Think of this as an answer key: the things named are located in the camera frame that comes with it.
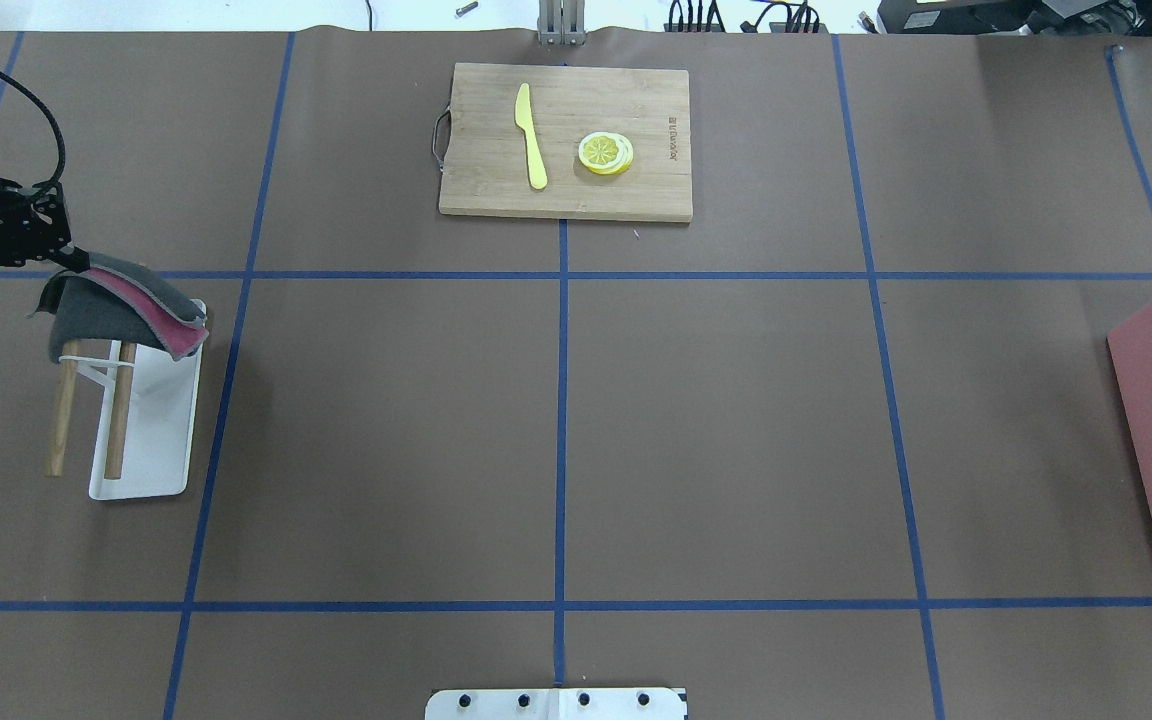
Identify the grey and pink cloth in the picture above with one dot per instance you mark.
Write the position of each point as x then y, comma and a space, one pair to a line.
120, 301

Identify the left wooden rack dowel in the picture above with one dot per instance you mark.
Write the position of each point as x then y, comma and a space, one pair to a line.
61, 410

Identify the wooden rack dowel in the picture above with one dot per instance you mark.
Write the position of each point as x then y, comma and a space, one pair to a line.
61, 410
120, 410

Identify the right wooden rack dowel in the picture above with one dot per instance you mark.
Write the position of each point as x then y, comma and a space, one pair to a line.
120, 410

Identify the black equipment at corner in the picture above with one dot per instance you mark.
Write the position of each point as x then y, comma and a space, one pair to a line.
1057, 18

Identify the white rack tray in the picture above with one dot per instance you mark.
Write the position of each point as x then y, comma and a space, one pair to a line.
160, 428

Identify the bamboo cutting board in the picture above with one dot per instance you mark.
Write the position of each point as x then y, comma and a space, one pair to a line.
484, 165

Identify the yellow plastic knife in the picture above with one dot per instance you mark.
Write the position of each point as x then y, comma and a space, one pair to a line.
537, 175

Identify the yellow lemon slices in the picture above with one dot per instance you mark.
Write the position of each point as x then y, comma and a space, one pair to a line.
606, 153

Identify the metal camera stand post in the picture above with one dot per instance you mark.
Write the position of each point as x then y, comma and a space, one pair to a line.
561, 23

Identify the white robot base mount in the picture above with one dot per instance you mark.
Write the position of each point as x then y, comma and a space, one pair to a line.
559, 703

